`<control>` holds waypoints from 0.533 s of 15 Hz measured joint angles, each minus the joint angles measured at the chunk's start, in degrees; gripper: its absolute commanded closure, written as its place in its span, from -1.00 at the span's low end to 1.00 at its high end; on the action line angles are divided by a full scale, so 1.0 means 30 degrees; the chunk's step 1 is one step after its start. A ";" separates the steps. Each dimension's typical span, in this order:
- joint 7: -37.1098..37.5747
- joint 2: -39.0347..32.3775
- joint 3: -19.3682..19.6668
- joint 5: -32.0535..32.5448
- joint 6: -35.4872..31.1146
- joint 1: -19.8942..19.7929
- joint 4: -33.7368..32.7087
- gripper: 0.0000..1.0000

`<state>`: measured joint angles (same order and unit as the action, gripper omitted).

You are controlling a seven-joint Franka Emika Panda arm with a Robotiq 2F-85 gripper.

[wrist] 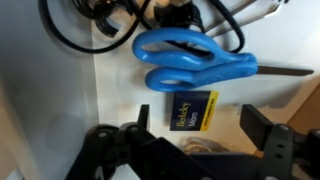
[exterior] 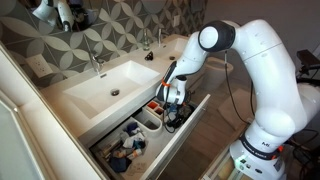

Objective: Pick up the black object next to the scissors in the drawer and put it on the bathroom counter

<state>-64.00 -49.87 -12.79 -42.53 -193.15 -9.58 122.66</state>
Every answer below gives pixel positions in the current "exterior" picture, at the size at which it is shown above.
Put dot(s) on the metal sink drain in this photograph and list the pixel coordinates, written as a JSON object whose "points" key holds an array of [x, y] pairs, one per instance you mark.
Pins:
{"points": [[115, 92], [172, 57]]}

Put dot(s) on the orange item in organizer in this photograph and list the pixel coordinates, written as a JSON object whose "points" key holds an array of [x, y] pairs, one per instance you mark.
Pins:
{"points": [[152, 105]]}

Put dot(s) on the cream two-compartment organizer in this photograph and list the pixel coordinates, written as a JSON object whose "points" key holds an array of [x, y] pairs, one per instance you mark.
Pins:
{"points": [[156, 108]]}

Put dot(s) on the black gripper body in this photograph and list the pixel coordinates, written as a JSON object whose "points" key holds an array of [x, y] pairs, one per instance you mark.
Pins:
{"points": [[180, 108]]}

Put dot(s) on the chrome sink faucet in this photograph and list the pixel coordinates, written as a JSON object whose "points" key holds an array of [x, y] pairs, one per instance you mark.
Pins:
{"points": [[96, 62], [160, 36]]}

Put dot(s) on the dark blue cloth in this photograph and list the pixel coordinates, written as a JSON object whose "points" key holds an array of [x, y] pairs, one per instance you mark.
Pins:
{"points": [[131, 127]]}

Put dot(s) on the black tangled accessory bundle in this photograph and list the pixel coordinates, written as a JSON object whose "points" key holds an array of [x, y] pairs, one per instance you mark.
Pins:
{"points": [[186, 117]]}

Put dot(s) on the dark red item in organizer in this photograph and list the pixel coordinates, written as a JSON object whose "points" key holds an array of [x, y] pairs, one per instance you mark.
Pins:
{"points": [[159, 111]]}

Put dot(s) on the black tripod mount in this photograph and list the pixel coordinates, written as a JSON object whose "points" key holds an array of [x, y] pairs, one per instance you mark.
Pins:
{"points": [[306, 58]]}

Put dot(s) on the robot mounting cart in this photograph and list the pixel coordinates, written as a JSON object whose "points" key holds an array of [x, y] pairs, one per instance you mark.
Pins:
{"points": [[220, 166]]}

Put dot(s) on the grey cloth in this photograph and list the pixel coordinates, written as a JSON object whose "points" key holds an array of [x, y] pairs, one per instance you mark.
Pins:
{"points": [[121, 152]]}

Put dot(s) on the white curved drawer insert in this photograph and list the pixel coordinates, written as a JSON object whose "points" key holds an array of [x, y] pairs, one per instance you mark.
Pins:
{"points": [[156, 128]]}

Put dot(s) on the round black framed mirror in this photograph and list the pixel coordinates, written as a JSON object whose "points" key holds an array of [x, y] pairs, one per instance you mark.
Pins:
{"points": [[73, 20]]}

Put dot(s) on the clear glass soap bottle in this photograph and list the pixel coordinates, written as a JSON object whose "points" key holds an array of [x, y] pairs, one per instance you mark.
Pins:
{"points": [[146, 43]]}

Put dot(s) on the white open vanity drawer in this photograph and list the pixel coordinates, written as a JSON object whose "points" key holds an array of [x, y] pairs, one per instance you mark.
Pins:
{"points": [[173, 146]]}

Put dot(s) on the white window frame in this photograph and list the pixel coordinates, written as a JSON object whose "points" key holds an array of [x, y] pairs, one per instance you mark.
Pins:
{"points": [[50, 133]]}

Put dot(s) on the white double sink countertop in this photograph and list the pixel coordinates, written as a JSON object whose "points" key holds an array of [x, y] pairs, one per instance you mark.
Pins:
{"points": [[76, 113]]}

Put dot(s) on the white and orange tube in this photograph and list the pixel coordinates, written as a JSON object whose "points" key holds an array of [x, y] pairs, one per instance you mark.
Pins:
{"points": [[135, 154]]}

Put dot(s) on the white wall outlet plate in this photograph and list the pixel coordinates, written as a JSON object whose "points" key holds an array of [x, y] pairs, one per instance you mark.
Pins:
{"points": [[176, 20], [40, 66]]}

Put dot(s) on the navy folded cloth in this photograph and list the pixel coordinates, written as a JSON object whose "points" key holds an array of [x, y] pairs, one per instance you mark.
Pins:
{"points": [[120, 164]]}

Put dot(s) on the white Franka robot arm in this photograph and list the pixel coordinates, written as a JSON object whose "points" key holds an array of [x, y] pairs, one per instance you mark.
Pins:
{"points": [[266, 66]]}

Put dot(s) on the white crumpled cloth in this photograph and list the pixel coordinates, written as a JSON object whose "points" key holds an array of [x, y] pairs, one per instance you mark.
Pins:
{"points": [[131, 140]]}

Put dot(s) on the beige bath mat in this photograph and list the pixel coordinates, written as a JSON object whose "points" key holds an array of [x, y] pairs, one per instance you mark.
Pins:
{"points": [[236, 106]]}

